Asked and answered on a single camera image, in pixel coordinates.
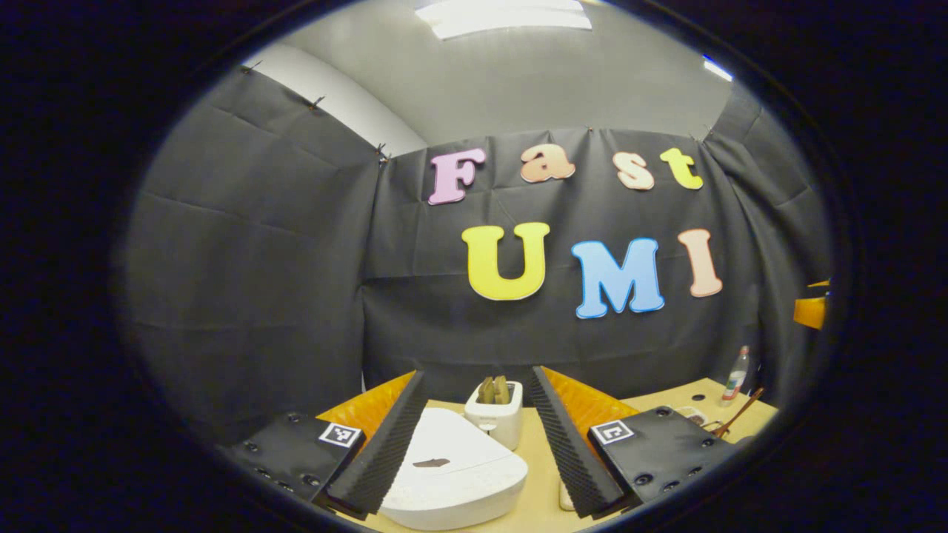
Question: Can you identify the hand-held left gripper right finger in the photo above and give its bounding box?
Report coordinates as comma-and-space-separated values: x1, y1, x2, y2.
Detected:
530, 366, 738, 519

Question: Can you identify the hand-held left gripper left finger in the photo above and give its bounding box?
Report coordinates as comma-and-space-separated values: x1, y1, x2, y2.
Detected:
218, 370, 430, 519

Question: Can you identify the white toaster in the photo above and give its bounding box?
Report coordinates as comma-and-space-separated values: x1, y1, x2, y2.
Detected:
464, 381, 524, 452

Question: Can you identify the brown wooden spoon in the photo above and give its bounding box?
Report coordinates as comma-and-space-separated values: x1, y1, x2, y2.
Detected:
712, 387, 765, 438

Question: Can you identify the white rice cooker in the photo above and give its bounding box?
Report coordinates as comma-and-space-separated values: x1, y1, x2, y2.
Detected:
379, 407, 530, 531

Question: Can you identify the large ceiling light panel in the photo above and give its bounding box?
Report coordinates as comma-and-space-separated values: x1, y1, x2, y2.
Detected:
415, 0, 593, 40

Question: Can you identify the black backdrop cloth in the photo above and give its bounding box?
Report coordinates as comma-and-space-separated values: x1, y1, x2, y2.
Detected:
118, 63, 834, 445

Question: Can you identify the clear plastic water bottle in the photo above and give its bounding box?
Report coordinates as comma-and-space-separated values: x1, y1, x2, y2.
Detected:
720, 346, 750, 407

